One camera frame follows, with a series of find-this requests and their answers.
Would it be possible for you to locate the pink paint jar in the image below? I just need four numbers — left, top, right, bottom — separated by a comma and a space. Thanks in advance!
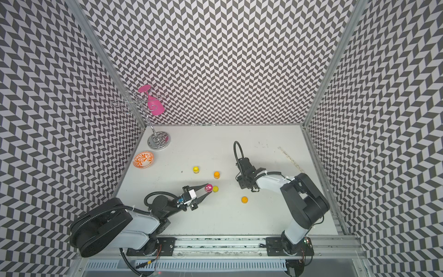
204, 184, 213, 193

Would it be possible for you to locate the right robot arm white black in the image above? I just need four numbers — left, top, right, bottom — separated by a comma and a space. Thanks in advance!
236, 158, 330, 256

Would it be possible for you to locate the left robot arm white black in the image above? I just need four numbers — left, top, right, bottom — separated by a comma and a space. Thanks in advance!
69, 184, 213, 257

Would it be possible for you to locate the orange patterned ceramic bowl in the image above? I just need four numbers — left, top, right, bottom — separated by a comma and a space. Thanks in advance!
133, 151, 155, 169

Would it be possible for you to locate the chrome glass holder stand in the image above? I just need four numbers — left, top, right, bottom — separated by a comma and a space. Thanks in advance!
113, 87, 171, 150

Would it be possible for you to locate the pink plastic wine glass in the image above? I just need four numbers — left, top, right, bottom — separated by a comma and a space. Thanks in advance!
138, 85, 165, 116

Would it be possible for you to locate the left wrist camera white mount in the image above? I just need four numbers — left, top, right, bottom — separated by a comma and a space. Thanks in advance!
178, 190, 197, 205

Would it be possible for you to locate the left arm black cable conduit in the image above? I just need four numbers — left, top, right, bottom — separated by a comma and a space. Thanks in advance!
144, 191, 179, 208

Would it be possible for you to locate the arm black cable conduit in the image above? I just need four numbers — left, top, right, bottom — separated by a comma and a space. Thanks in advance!
144, 191, 179, 208
233, 141, 245, 163

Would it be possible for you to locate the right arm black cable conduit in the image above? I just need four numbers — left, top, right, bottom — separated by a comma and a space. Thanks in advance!
233, 141, 245, 163

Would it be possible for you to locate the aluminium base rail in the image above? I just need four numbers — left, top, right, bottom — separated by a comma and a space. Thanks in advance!
74, 234, 368, 260

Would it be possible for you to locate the aluminium corner post right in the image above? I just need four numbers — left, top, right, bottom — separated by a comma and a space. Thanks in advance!
302, 0, 369, 128

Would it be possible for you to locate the aluminium corner post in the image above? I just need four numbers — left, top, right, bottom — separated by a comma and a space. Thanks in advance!
302, 0, 369, 128
65, 0, 146, 129

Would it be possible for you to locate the aluminium corner post left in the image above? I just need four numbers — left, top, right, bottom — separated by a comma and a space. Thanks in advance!
65, 0, 146, 129

